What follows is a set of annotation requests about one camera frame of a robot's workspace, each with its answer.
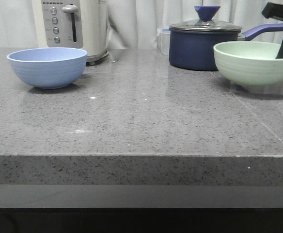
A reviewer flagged clear plastic container blue lid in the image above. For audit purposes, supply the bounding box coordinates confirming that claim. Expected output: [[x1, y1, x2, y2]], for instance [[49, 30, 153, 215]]
[[157, 26, 170, 55]]

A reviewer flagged dark blue saucepan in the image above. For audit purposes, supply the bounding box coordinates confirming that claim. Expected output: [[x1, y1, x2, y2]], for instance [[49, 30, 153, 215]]
[[169, 23, 283, 71]]

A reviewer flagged glass lid with blue knob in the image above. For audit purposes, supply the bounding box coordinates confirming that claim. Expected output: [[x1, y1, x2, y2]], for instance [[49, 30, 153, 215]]
[[169, 6, 242, 32]]

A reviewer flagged green bowl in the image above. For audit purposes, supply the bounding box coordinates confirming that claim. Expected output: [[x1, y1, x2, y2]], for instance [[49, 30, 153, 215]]
[[213, 41, 283, 86]]

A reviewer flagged cream toaster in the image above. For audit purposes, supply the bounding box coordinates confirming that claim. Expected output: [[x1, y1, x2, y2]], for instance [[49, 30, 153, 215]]
[[32, 0, 109, 65]]

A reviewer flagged blue bowl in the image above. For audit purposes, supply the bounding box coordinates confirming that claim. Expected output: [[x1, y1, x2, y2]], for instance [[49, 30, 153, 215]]
[[7, 47, 88, 89]]

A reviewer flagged white curtain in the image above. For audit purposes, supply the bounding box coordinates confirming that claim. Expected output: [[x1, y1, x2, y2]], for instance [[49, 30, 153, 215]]
[[0, 0, 279, 50]]

